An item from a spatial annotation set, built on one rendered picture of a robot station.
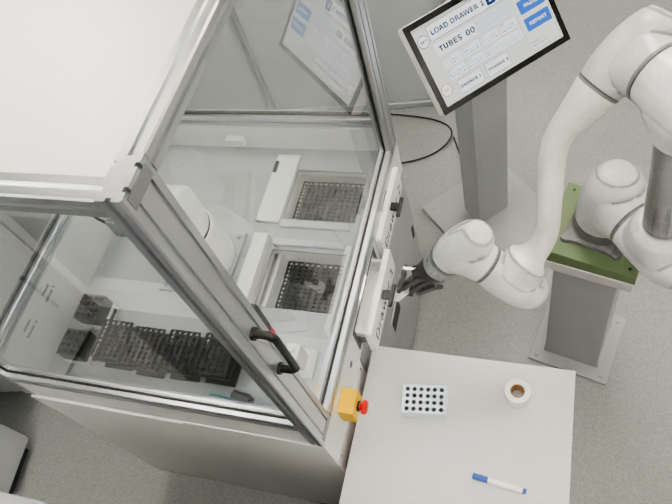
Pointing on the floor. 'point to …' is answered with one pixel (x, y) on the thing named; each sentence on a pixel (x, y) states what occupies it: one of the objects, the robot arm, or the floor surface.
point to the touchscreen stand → (486, 175)
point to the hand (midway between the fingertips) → (401, 292)
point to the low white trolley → (461, 434)
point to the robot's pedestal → (580, 323)
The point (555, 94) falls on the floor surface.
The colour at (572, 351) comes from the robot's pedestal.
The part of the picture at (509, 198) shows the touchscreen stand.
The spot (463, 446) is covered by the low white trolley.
